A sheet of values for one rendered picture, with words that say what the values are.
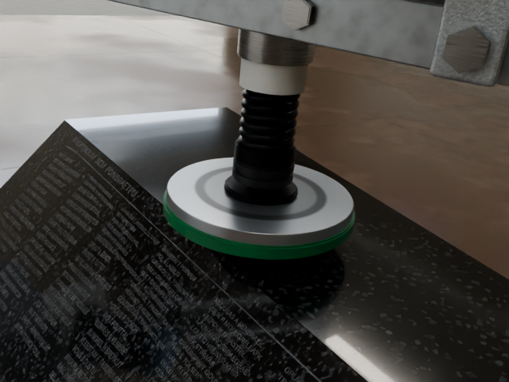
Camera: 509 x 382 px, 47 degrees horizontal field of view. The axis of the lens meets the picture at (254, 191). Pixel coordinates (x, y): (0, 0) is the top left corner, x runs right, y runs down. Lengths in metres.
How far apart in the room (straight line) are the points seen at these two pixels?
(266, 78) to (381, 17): 0.14
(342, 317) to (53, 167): 0.59
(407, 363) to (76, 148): 0.64
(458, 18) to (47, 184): 0.70
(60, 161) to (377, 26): 0.62
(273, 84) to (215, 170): 0.17
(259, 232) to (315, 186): 0.14
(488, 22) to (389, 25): 0.08
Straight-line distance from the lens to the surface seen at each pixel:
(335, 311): 0.58
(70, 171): 0.95
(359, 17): 0.52
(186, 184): 0.67
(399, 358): 0.54
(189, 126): 1.05
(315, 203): 0.65
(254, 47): 0.59
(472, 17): 0.47
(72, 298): 0.78
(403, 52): 0.51
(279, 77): 0.59
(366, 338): 0.55
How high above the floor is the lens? 1.12
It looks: 23 degrees down
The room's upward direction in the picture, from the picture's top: 6 degrees clockwise
